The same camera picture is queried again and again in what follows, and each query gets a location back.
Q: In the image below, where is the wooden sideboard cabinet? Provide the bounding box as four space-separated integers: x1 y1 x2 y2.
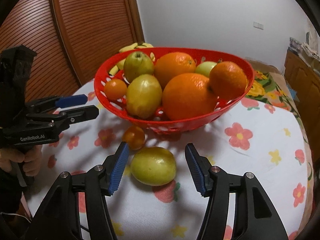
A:
284 49 320 156

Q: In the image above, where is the large orange front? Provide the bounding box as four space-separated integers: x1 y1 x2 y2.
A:
162 73 217 120

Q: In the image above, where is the white wall switch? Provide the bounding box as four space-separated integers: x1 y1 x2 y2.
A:
253 22 264 30

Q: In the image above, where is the person's left hand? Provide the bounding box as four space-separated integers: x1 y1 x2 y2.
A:
1 145 42 177

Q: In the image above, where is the yellow-green pear front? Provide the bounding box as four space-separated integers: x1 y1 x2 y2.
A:
123 50 154 83

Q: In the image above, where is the small tangerine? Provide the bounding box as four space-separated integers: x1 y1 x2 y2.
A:
121 126 145 151
104 79 127 100

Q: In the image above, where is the yellow Pikachu plush toy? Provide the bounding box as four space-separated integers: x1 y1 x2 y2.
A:
108 42 153 76

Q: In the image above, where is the yellow-green pear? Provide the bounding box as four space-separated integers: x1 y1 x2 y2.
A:
123 50 154 83
126 74 163 119

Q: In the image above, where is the large orange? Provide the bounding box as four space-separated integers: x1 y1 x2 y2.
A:
162 73 217 120
154 52 196 89

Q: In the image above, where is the cardboard box with cloth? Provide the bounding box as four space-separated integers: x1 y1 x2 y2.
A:
301 42 320 61

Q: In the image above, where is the medium mandarin front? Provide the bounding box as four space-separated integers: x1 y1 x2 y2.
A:
209 61 247 100

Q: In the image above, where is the green apple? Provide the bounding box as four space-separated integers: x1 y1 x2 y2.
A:
195 61 217 77
130 147 177 186

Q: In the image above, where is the colourful floral bed sheet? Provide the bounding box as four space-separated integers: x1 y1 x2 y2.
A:
245 60 318 156

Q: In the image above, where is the red perforated plastic basket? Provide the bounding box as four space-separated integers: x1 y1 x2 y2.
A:
93 47 256 134

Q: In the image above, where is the wooden louvered wardrobe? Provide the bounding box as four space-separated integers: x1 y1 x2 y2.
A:
1 0 144 101

